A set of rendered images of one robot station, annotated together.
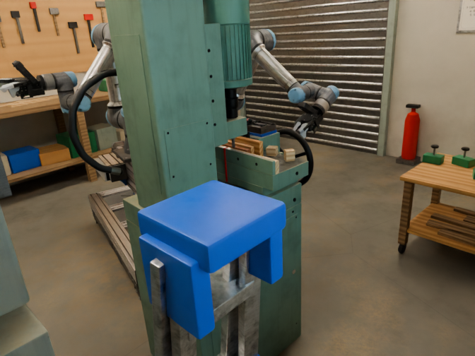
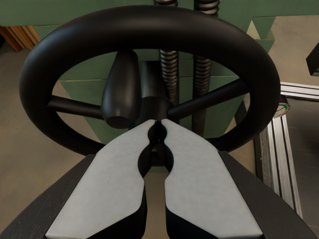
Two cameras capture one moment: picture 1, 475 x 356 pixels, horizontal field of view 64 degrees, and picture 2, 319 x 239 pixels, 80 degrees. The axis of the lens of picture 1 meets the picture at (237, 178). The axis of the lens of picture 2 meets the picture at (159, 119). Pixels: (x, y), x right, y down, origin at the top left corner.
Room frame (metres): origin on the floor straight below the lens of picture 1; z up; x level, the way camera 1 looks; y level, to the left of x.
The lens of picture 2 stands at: (1.81, -0.33, 1.02)
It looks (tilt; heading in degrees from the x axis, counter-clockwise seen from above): 58 degrees down; 134
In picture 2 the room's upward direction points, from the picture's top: 4 degrees counter-clockwise
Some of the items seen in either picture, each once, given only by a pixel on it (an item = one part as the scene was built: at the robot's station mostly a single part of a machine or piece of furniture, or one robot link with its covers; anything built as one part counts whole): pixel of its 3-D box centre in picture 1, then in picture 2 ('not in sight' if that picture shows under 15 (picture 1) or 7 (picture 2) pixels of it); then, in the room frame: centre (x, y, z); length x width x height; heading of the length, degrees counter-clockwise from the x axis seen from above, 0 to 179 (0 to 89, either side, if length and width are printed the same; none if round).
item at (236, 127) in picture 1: (228, 129); not in sight; (1.48, 0.02, 1.03); 0.14 x 0.07 x 0.09; 132
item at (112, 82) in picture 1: (114, 78); not in sight; (2.09, 0.62, 1.19); 0.15 x 0.12 x 0.55; 44
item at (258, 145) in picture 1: (242, 145); not in sight; (1.56, -0.03, 0.94); 0.23 x 0.02 x 0.07; 42
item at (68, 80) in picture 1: (63, 80); not in sight; (1.90, 0.81, 1.21); 0.11 x 0.08 x 0.09; 134
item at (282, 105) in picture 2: not in sight; (269, 107); (1.83, 0.02, 0.65); 0.06 x 0.04 x 0.08; 42
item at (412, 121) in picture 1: (411, 134); not in sight; (3.73, -1.79, 0.30); 0.19 x 0.18 x 0.60; 135
